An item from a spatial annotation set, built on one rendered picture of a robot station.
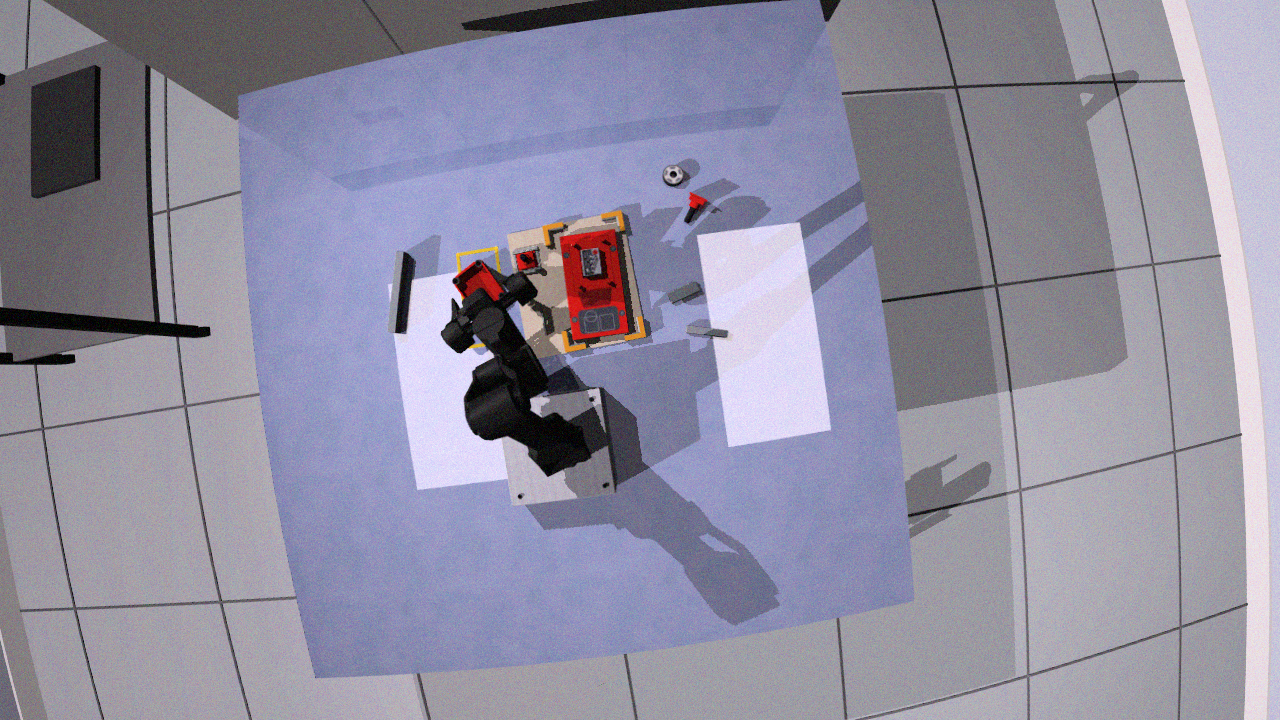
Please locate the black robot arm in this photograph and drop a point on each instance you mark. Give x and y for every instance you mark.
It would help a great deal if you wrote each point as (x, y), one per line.
(497, 402)

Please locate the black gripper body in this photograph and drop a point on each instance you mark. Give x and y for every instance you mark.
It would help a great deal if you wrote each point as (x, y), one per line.
(520, 289)

